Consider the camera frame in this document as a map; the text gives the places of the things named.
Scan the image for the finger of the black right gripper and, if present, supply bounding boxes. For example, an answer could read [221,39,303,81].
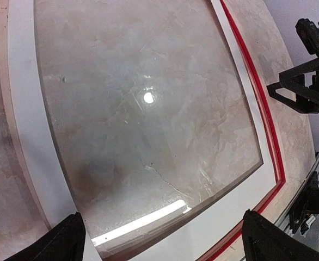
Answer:
[267,57,319,113]

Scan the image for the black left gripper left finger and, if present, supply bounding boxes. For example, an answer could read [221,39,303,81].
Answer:
[7,212,85,261]

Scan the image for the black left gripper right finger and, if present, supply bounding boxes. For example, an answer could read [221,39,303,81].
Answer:
[242,210,319,261]

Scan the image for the red wooden picture frame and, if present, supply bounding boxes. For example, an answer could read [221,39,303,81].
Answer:
[0,1,285,260]

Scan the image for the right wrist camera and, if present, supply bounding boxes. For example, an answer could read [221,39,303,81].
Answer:
[295,18,319,57]

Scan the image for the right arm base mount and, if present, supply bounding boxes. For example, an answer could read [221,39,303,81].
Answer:
[289,171,319,234]

